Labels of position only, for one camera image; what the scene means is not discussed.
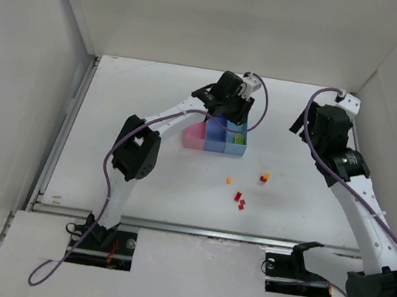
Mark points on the front aluminium rail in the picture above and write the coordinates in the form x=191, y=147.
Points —
x=158, y=225

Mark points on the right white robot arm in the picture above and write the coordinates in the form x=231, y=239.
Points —
x=376, y=276

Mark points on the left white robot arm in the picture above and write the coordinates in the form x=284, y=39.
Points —
x=134, y=153

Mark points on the green lego brick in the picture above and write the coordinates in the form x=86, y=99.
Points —
x=239, y=139

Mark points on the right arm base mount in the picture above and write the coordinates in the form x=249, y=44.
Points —
x=286, y=274

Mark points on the red lego brick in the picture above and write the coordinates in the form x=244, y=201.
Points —
x=238, y=196

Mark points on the left aluminium rail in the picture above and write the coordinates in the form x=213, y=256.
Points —
x=61, y=132

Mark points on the pink container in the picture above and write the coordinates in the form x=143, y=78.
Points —
x=194, y=136

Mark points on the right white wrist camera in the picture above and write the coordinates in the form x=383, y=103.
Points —
x=349, y=103

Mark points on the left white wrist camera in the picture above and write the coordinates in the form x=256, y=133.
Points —
x=251, y=83

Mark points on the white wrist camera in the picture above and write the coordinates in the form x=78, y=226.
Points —
x=251, y=83
x=349, y=103

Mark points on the dark blue container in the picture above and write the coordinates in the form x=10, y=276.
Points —
x=215, y=135

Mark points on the light blue container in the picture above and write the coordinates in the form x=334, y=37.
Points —
x=230, y=147

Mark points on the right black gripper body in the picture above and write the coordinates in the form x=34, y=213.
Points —
x=301, y=120

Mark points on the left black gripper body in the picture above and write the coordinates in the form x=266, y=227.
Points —
x=236, y=110

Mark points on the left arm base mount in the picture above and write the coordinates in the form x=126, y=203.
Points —
x=113, y=252

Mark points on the red lego with orange top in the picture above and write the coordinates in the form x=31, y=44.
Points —
x=265, y=177

